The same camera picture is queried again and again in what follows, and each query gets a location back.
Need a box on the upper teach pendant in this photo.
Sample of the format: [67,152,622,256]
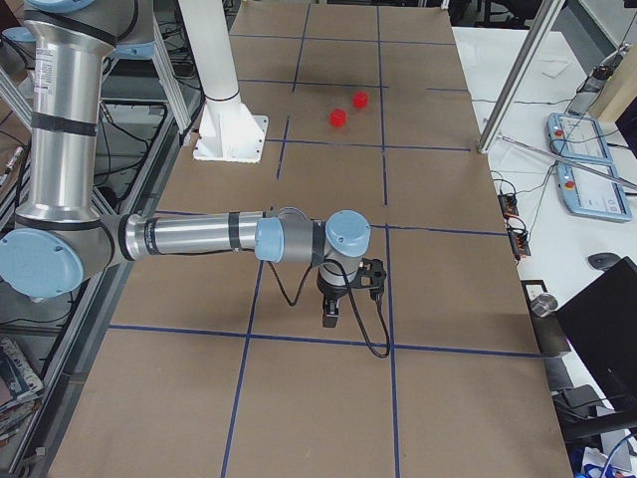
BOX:
[546,113,612,163]

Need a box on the white camera pole with base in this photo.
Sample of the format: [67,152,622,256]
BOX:
[179,0,269,163]

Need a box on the brown paper table cover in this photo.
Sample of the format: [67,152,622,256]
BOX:
[49,0,574,478]

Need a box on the upper orange connector board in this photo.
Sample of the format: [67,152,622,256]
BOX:
[498,193,520,219]

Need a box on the red block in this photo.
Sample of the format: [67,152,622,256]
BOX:
[329,109,347,127]
[352,91,369,110]

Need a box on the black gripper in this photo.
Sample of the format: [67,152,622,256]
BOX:
[317,274,348,328]

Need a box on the orange connector board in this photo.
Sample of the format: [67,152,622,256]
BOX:
[498,193,520,219]
[507,227,531,260]

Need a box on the teach pendant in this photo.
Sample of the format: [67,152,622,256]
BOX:
[546,113,612,163]
[557,162,633,222]

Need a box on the lower teach pendant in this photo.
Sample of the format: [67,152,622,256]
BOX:
[557,162,633,222]

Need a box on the silver metal cup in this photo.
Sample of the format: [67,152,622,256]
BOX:
[530,293,558,318]

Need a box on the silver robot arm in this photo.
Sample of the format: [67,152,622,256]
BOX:
[1,1,383,327]

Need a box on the lower orange connector board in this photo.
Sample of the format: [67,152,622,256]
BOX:
[507,227,531,260]

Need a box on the aluminium frame post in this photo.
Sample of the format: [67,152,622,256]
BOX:
[477,0,565,154]

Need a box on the black computer mouse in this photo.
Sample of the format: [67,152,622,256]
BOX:
[587,252,621,271]

